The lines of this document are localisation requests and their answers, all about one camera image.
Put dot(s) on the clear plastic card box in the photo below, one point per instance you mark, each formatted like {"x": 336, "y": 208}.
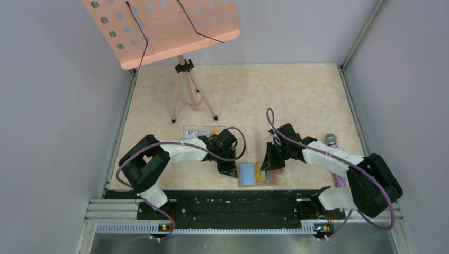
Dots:
{"x": 201, "y": 128}

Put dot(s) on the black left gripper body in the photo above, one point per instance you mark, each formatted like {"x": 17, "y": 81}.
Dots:
{"x": 229, "y": 154}

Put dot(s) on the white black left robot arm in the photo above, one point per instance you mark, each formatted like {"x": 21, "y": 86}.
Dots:
{"x": 141, "y": 167}

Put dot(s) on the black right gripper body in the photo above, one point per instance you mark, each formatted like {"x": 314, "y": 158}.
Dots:
{"x": 282, "y": 154}

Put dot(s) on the pink music stand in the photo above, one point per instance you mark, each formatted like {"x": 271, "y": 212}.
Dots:
{"x": 144, "y": 32}

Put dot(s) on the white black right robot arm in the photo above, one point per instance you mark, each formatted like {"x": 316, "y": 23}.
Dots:
{"x": 371, "y": 185}

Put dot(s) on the silver credit cards stack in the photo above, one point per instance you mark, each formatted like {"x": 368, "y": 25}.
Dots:
{"x": 194, "y": 134}

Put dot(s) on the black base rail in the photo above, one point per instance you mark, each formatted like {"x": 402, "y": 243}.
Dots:
{"x": 235, "y": 209}

